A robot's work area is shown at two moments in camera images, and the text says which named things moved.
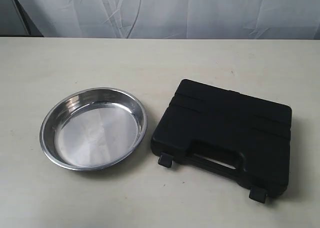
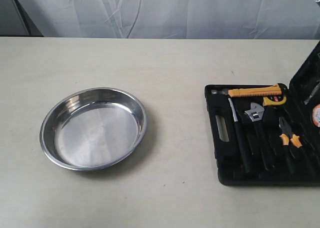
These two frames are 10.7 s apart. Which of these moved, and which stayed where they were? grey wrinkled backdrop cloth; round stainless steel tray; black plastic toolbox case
Moved: black plastic toolbox case
Stayed: grey wrinkled backdrop cloth; round stainless steel tray
